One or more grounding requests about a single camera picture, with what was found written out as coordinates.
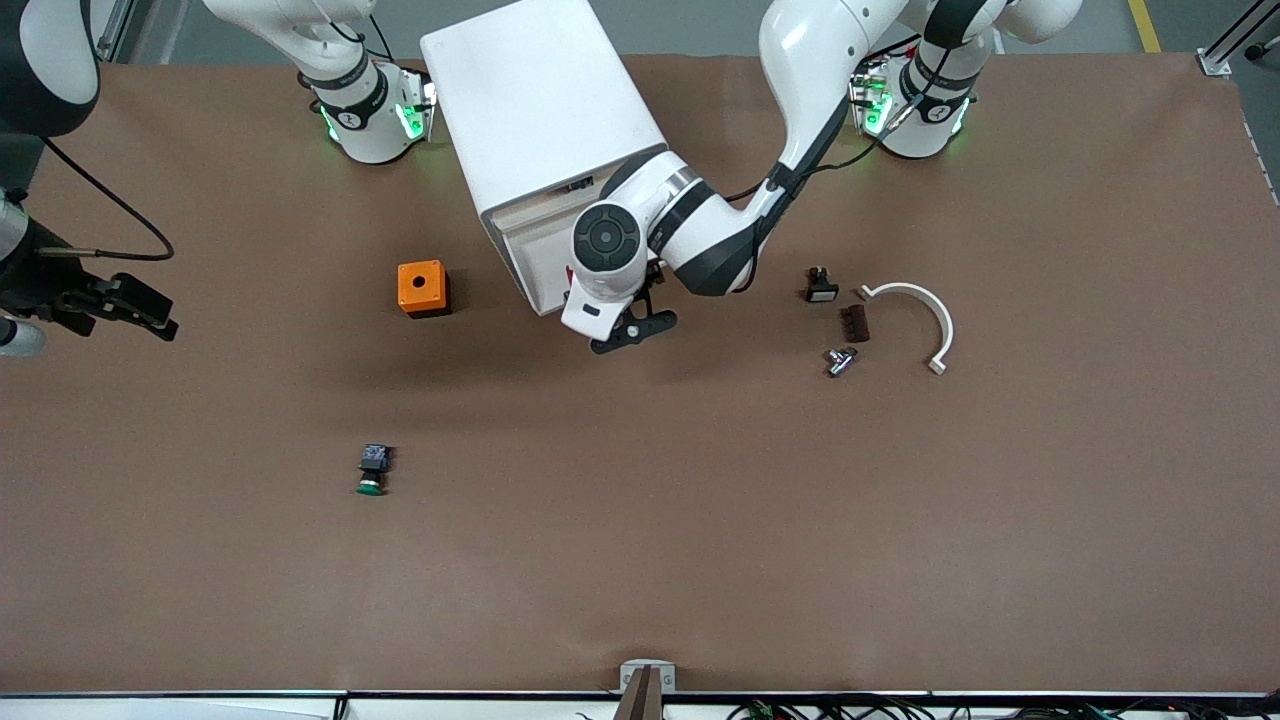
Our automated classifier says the green push button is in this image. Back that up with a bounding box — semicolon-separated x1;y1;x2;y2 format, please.
355;443;396;497

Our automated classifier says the orange button box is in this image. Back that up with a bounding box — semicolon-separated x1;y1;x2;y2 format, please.
397;260;452;319

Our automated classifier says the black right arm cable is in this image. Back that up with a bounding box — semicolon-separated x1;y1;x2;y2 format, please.
40;138;176;263

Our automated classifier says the tangled black cable bundle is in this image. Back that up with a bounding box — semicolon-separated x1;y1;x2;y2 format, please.
575;695;1280;720

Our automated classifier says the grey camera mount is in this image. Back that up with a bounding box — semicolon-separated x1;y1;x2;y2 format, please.
612;660;678;720

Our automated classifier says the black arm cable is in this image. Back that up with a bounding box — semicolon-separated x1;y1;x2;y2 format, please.
725;95;916;206
40;138;176;263

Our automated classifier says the white curved plastic bracket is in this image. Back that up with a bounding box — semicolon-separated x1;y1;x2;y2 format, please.
857;282;955;376

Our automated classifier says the brown table mat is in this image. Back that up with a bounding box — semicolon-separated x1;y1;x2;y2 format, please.
0;52;1280;696

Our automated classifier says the aluminium frame profile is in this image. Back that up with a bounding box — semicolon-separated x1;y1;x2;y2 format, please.
95;0;151;63
1197;0;1280;76

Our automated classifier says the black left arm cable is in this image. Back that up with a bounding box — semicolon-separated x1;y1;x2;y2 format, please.
725;95;916;206

